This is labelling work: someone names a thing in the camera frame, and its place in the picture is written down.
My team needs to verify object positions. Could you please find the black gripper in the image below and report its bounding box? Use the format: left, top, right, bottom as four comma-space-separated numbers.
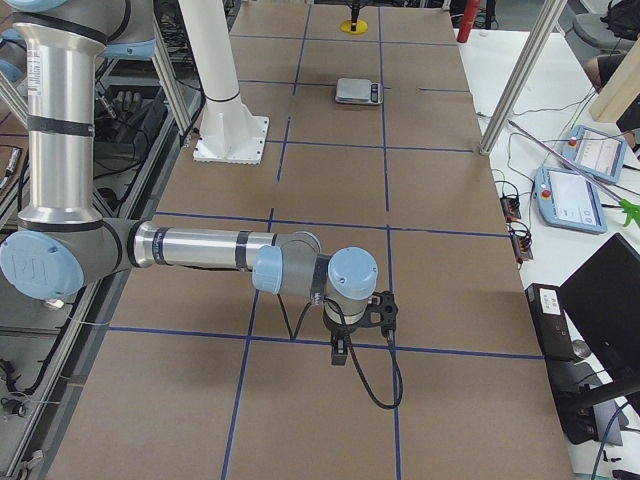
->
323, 309, 361, 366
345, 0, 365, 32

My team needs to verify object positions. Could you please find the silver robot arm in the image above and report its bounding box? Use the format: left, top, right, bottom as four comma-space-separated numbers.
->
1, 1, 378, 365

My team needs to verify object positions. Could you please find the silver digital kitchen scale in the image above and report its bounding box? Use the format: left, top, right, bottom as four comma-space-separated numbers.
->
335, 78, 384, 105

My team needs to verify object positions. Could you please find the near orange circuit board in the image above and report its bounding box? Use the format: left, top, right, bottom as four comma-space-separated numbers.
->
507, 220, 533, 265

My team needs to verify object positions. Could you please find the orange circuit board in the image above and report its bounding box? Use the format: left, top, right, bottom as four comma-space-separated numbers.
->
497, 180, 521, 222
507, 220, 533, 265

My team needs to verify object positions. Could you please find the black mini computer box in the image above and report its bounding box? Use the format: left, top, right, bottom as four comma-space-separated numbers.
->
525, 283, 575, 363

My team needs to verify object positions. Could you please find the far orange circuit board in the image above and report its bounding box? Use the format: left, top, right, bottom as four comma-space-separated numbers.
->
497, 180, 521, 222

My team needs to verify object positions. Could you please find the seated person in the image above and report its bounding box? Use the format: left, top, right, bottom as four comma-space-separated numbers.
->
583, 53, 626, 91

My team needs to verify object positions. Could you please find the near blue teach pendant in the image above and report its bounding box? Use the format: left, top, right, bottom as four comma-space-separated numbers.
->
534, 167, 607, 234

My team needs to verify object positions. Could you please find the blue teach pendant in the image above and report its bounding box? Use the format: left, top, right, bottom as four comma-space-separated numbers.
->
534, 167, 607, 234
561, 125, 627, 184

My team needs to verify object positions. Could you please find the black monitor with stand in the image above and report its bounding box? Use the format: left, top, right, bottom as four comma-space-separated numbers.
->
546, 233, 639, 445

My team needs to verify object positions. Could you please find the far blue teach pendant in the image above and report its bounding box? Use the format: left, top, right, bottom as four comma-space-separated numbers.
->
561, 125, 627, 184

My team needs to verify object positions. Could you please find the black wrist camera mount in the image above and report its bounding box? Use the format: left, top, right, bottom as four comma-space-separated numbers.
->
357, 291, 398, 338

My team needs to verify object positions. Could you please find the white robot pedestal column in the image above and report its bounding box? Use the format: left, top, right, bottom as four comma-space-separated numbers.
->
179, 0, 269, 165

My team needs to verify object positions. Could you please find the aluminium frame post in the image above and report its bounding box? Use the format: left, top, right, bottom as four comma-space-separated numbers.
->
479, 0, 567, 155

